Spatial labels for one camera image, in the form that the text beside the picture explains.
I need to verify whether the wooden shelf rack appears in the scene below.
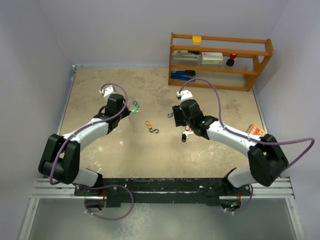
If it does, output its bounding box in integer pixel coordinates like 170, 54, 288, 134
168, 32, 274, 92

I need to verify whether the yellow lid jar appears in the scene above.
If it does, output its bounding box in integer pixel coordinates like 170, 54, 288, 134
191, 35, 202, 46

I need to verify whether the grey stapler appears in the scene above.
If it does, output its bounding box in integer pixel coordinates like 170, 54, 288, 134
172, 50, 200, 61

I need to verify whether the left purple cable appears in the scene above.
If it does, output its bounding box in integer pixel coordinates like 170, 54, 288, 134
49, 83, 135, 221

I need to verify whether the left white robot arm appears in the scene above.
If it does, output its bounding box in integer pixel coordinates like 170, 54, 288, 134
38, 93, 131, 196

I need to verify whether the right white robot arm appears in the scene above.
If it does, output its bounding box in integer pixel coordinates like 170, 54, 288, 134
172, 99, 289, 196

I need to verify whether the orange S carabiner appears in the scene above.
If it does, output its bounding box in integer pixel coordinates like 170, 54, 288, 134
145, 120, 153, 129

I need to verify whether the black S carabiner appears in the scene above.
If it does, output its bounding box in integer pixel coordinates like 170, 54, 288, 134
149, 128, 159, 134

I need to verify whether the purple cable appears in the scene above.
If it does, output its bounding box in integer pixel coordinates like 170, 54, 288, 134
178, 78, 316, 215
49, 83, 135, 221

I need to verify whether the orange packet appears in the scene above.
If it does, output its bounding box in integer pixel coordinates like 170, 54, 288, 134
246, 124, 266, 137

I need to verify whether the red black stamp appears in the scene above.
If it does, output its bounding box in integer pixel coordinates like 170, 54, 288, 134
226, 53, 237, 67

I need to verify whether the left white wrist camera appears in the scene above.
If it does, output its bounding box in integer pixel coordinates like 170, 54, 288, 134
99, 84, 117, 101

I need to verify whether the blue stapler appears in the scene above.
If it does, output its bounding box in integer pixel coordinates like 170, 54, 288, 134
170, 70, 196, 81

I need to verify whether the white cardboard box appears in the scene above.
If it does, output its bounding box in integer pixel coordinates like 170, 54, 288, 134
201, 52, 223, 65

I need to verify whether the green key tag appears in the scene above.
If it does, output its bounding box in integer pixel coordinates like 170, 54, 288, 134
131, 106, 139, 114

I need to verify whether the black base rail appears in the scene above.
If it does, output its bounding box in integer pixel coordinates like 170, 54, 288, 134
74, 176, 251, 208

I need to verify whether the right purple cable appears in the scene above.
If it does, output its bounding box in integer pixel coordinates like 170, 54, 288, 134
178, 78, 316, 215

